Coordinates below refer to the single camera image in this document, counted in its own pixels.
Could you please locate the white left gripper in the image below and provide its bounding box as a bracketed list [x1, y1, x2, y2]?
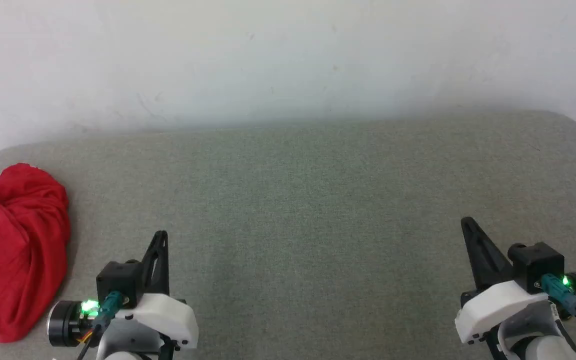
[112, 230, 200, 351]

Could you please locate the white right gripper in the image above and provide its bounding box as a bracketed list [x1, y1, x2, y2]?
[455, 216, 550, 345]

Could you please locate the red shirt with white sleeves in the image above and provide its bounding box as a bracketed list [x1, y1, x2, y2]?
[0, 162, 72, 344]

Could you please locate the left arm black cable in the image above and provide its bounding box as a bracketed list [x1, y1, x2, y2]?
[75, 291, 125, 360]

